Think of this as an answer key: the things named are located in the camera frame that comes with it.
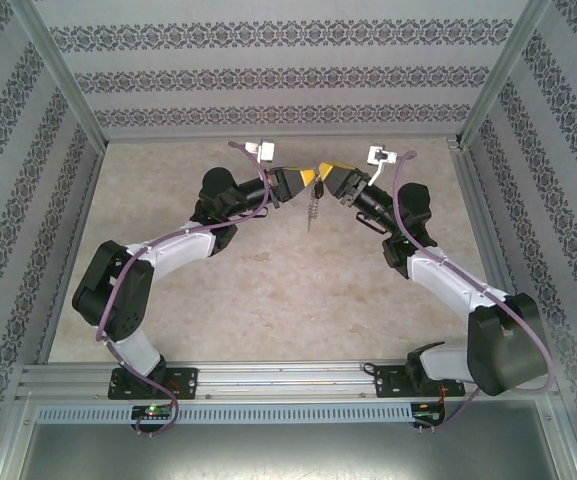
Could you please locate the silver keyring chain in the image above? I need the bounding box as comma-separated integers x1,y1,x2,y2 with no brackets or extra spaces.
305,192,320,234

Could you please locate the right small circuit board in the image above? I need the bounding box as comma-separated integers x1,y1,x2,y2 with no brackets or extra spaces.
414,405,447,426

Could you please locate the small circuit board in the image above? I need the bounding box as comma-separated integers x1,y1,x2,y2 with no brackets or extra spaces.
131,404,177,421
414,405,447,426

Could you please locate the left small circuit board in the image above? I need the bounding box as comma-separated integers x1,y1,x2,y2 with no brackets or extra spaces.
131,404,177,421

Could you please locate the grey metal panel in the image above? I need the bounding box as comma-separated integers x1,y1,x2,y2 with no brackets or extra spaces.
17,422,577,480

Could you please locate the right aluminium side rail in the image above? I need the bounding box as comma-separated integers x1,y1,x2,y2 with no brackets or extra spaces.
446,138,529,361

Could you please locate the aluminium side rail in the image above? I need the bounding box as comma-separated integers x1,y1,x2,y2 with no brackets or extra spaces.
36,142,109,362
446,138,529,361

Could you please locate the right aluminium corner post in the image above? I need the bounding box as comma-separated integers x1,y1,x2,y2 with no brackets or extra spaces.
455,0,553,147

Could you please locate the aluminium corner post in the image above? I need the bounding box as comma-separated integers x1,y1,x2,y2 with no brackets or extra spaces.
7,0,110,149
455,0,553,147

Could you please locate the left aluminium side rail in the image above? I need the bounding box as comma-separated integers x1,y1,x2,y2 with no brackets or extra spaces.
36,142,109,362

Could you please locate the right black mount plate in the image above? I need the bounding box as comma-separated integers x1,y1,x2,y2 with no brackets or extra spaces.
375,367,467,400

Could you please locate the black mount plate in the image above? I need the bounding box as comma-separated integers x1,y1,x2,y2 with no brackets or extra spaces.
110,367,200,401
375,367,467,400

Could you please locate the long aluminium base rail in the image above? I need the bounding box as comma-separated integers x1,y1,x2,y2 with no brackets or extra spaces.
15,357,564,401

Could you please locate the left black mount plate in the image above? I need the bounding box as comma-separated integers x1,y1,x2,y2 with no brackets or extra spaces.
110,367,200,401

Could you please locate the left aluminium corner post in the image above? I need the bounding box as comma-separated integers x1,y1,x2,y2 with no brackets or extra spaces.
7,0,110,149

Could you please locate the white slotted cable duct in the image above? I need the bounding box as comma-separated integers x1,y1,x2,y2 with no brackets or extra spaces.
35,403,414,424

